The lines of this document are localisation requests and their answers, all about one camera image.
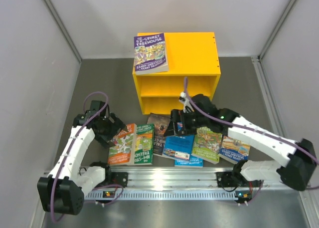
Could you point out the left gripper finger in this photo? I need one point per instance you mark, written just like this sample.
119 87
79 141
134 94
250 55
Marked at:
117 124
105 143

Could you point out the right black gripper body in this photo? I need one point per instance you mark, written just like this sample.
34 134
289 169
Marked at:
192 121

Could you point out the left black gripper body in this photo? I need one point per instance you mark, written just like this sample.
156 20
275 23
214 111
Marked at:
107 129

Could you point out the blue back-cover book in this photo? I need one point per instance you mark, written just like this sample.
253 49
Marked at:
178 148

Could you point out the green 104-Storey Treehouse book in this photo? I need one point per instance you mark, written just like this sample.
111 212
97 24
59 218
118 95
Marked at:
144 145

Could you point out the purple 52-Storey Treehouse book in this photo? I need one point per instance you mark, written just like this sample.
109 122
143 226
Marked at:
150 54

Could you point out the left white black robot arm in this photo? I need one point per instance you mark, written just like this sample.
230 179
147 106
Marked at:
63 190

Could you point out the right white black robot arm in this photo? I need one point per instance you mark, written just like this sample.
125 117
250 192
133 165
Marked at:
292 162

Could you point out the dark Tale of Two Cities book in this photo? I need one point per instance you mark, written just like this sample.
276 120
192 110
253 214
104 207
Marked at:
160 123

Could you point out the orange 78-Storey Treehouse book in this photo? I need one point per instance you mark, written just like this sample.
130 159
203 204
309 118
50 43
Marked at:
123 150

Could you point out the lime 65-Storey Treehouse book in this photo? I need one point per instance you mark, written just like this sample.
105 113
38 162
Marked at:
206 145

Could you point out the light blue 26-Storey Treehouse book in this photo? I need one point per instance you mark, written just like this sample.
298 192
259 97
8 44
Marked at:
193 162

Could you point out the blue 91-Storey Treehouse book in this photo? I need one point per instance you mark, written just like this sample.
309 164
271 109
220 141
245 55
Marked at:
233 150

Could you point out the yellow wooden shelf box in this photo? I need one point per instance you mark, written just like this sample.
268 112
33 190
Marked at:
190 54

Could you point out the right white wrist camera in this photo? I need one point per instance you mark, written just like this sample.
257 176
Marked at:
187 107

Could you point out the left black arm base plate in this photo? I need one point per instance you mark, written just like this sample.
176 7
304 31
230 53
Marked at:
116 178

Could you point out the aluminium mounting rail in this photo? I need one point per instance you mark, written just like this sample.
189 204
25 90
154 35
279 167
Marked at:
170 178

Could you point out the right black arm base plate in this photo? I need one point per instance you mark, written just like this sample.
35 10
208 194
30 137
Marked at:
226 182

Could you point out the slotted grey cable duct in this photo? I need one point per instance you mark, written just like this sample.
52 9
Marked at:
134 195

